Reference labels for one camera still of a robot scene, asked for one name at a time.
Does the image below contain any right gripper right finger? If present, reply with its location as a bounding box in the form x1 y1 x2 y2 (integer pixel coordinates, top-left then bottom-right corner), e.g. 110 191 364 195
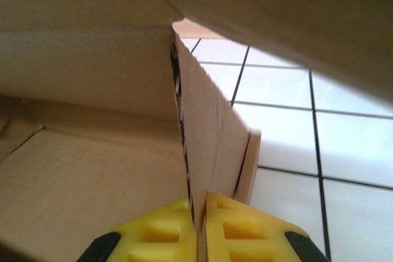
198 191 330 262

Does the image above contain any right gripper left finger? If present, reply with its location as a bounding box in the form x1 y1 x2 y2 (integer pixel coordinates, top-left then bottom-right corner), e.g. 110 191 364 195
82 198 197 262

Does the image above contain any brown cardboard box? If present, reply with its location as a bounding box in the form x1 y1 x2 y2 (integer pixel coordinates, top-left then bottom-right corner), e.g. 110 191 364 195
0 0 393 262

